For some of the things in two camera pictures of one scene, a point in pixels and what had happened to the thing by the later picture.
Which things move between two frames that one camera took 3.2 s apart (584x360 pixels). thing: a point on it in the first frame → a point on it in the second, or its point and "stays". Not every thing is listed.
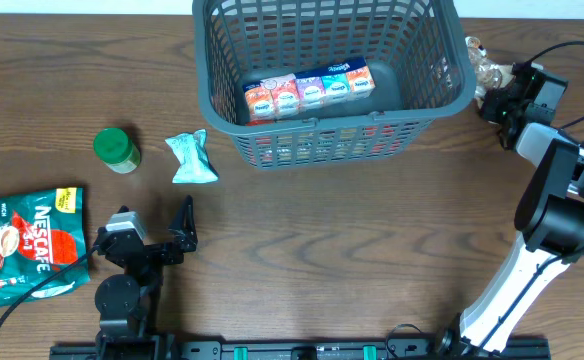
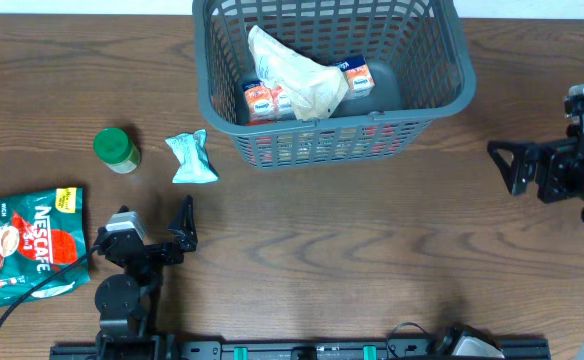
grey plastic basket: (421, 69) stays
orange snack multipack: (308, 89) stays
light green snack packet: (192, 152) stays
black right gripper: (495, 105) → (530, 167)
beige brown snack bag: (488, 75) → (313, 89)
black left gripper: (183, 237) stays
